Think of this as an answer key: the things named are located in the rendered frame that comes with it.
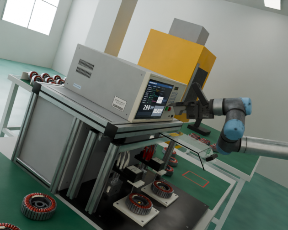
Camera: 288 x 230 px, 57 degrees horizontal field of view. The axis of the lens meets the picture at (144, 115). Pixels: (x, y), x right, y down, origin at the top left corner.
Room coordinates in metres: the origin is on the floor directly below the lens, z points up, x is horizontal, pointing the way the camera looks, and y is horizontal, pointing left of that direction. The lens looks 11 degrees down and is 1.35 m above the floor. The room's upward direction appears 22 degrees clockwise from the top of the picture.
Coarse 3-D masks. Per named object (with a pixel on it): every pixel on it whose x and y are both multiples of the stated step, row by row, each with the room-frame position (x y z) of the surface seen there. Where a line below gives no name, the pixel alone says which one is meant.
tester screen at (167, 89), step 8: (152, 88) 1.05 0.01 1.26; (160, 88) 1.12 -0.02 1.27; (168, 88) 1.19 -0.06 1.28; (144, 96) 1.01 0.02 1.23; (152, 96) 1.07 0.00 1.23; (160, 96) 1.15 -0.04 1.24; (168, 96) 1.22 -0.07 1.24; (144, 104) 1.04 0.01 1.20; (152, 104) 1.10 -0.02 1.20; (160, 104) 1.18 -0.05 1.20
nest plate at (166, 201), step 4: (148, 184) 1.26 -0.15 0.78; (144, 188) 1.20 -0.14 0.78; (148, 188) 1.22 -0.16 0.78; (144, 192) 1.19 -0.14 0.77; (148, 192) 1.18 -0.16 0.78; (152, 192) 1.20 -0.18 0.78; (152, 196) 1.17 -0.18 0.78; (156, 196) 1.17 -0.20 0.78; (172, 196) 1.24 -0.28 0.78; (176, 196) 1.25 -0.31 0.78; (160, 200) 1.15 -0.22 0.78; (164, 200) 1.16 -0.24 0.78; (168, 200) 1.18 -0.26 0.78; (172, 200) 1.19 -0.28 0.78; (164, 204) 1.14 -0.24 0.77; (168, 204) 1.14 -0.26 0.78
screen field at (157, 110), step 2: (156, 106) 1.14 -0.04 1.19; (158, 106) 1.16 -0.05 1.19; (160, 106) 1.18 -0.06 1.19; (162, 106) 1.20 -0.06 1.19; (164, 106) 1.22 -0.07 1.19; (154, 108) 1.13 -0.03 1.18; (156, 108) 1.15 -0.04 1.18; (158, 108) 1.17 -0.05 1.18; (160, 108) 1.19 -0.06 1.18; (162, 108) 1.21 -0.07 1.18; (154, 110) 1.14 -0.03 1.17; (156, 110) 1.16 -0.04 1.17; (158, 110) 1.18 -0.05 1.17; (160, 110) 1.20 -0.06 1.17; (162, 110) 1.22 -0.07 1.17; (152, 112) 1.13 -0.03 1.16; (154, 112) 1.15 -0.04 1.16; (156, 112) 1.17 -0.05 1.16; (158, 112) 1.19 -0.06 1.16; (160, 112) 1.21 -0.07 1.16; (152, 114) 1.14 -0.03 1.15; (154, 114) 1.15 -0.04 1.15; (156, 114) 1.17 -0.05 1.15; (158, 114) 1.19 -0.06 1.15; (160, 114) 1.22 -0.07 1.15
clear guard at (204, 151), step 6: (162, 132) 1.25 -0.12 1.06; (168, 132) 1.30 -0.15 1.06; (174, 132) 1.36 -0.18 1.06; (180, 132) 1.41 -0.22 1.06; (174, 138) 1.23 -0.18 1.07; (180, 138) 1.28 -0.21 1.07; (186, 138) 1.33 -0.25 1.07; (192, 138) 1.39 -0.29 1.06; (180, 144) 1.18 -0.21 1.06; (186, 144) 1.21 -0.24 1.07; (192, 144) 1.26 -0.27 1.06; (198, 144) 1.31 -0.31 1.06; (204, 144) 1.36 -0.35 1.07; (192, 150) 1.15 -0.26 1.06; (198, 150) 1.19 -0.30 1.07; (204, 150) 1.24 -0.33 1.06; (210, 150) 1.32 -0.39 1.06; (198, 156) 1.14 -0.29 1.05; (204, 156) 1.20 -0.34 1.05; (204, 162) 1.16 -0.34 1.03; (210, 162) 1.24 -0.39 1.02; (204, 168) 1.12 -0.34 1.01
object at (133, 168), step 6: (114, 168) 1.04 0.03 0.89; (126, 168) 1.03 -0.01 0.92; (132, 168) 1.04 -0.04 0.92; (138, 168) 1.07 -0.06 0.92; (114, 174) 1.05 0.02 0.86; (120, 174) 1.03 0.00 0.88; (126, 174) 1.02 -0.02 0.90; (132, 174) 1.01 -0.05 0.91; (138, 174) 1.02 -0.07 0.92; (114, 180) 1.07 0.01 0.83; (132, 180) 1.00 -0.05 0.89; (138, 180) 1.04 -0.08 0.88; (138, 186) 1.00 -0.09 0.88
